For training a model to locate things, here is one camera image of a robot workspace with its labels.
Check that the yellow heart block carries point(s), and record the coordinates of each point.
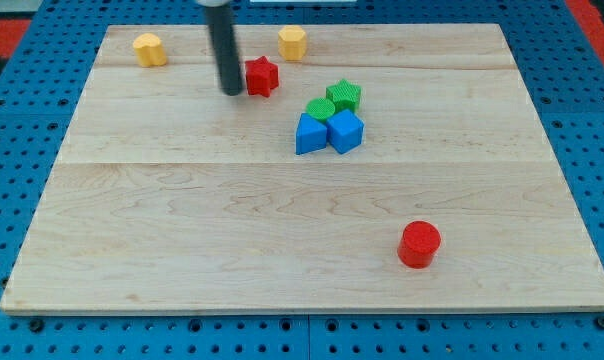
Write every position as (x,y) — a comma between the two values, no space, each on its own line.
(149,50)

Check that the green cylinder block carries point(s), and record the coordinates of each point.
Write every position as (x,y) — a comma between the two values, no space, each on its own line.
(320,109)

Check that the wooden board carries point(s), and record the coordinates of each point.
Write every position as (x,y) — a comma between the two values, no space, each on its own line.
(168,197)

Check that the blue cube block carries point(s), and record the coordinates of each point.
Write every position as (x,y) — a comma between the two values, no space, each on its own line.
(345,131)

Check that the green star block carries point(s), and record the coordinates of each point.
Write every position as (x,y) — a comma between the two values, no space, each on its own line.
(344,95)

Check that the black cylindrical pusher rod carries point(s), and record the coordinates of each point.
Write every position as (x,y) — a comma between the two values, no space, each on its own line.
(219,19)

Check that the red star block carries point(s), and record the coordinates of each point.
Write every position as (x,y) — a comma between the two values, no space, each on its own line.
(262,76)

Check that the yellow hexagon block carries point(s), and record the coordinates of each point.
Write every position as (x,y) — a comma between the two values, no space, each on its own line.
(292,42)

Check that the red cylinder block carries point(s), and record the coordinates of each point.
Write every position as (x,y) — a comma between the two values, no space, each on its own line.
(418,245)

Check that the blue triangle block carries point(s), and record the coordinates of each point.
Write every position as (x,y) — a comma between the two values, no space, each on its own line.
(311,135)

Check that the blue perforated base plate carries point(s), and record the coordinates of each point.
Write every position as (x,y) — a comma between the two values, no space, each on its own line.
(41,85)

